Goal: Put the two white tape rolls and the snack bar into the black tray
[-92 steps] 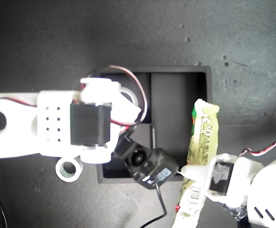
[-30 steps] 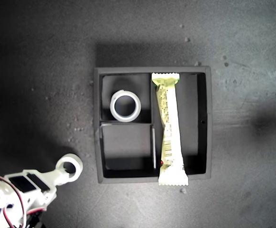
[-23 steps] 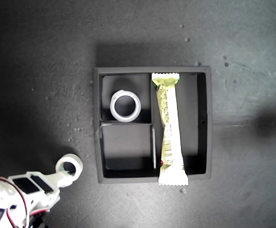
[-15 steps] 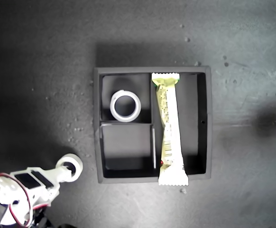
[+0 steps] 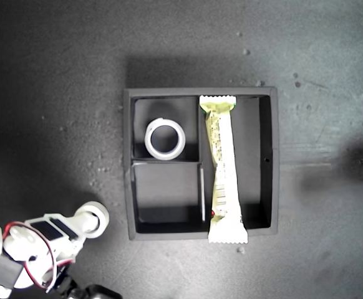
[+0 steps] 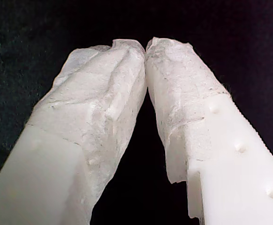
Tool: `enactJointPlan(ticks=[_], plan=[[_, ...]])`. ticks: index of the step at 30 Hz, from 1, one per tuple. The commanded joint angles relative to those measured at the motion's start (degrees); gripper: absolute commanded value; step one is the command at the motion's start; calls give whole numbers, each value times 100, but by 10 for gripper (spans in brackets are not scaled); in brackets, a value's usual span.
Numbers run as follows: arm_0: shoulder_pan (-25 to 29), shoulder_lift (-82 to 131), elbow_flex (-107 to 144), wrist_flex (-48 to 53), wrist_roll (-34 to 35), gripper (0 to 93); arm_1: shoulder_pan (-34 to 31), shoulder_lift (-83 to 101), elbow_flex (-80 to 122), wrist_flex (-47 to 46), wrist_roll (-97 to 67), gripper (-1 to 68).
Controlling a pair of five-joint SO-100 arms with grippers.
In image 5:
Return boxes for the red wire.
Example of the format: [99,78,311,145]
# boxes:
[2,221,59,289]

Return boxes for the large white tape roll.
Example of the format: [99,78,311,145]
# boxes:
[143,117,187,161]

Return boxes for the white tape roll teal core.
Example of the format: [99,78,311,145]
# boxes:
[74,201,110,240]

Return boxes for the black compartment tray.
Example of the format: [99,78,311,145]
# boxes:
[122,86,279,241]

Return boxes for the white green snack bar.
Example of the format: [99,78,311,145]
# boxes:
[198,95,249,245]

